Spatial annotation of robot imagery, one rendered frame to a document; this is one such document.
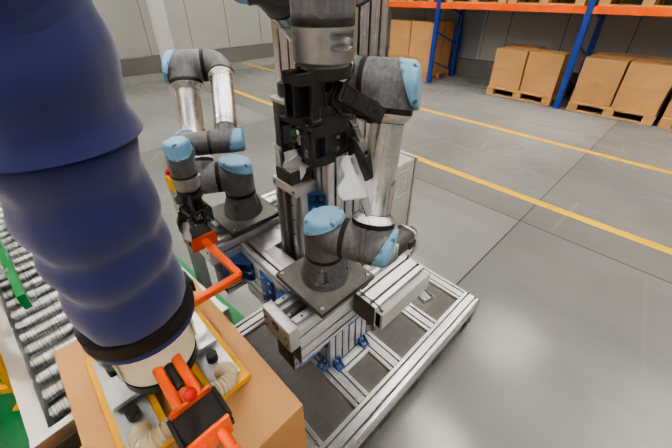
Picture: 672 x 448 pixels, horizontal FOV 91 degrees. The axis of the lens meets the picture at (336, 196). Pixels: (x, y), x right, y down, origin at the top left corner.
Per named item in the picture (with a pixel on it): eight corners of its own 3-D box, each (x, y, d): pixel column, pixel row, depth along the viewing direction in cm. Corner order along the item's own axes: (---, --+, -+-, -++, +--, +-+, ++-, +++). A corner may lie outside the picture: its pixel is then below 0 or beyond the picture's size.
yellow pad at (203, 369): (160, 321, 99) (155, 310, 97) (192, 302, 105) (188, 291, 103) (215, 408, 79) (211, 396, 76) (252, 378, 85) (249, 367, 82)
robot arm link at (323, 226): (314, 233, 106) (312, 197, 99) (354, 243, 102) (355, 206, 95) (297, 257, 97) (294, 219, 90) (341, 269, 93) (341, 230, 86)
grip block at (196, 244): (183, 241, 114) (179, 230, 112) (206, 231, 120) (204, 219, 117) (194, 253, 109) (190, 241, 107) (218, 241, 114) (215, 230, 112)
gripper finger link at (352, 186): (344, 230, 45) (316, 167, 44) (373, 213, 48) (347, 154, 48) (358, 227, 42) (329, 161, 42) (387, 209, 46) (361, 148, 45)
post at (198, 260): (205, 309, 220) (164, 176, 168) (214, 303, 225) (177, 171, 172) (210, 315, 217) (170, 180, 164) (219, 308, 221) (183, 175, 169)
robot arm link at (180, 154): (192, 132, 98) (188, 144, 91) (200, 166, 103) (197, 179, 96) (163, 135, 96) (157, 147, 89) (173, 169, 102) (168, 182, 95)
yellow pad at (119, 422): (86, 364, 88) (78, 353, 85) (127, 340, 94) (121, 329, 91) (129, 478, 67) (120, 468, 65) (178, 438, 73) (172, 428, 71)
